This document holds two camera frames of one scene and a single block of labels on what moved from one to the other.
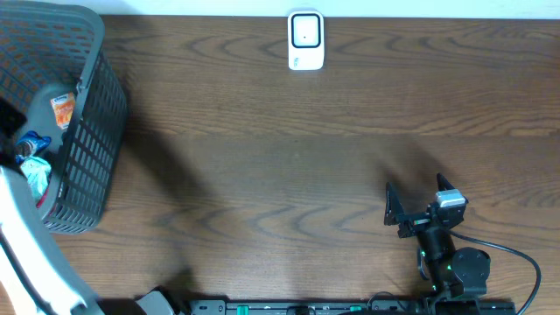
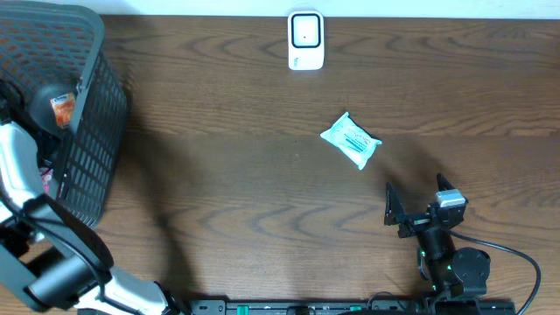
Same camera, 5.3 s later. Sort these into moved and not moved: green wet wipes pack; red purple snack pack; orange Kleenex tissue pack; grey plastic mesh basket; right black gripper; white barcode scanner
Moved: red purple snack pack; green wet wipes pack
Not moved: orange Kleenex tissue pack; grey plastic mesh basket; right black gripper; white barcode scanner
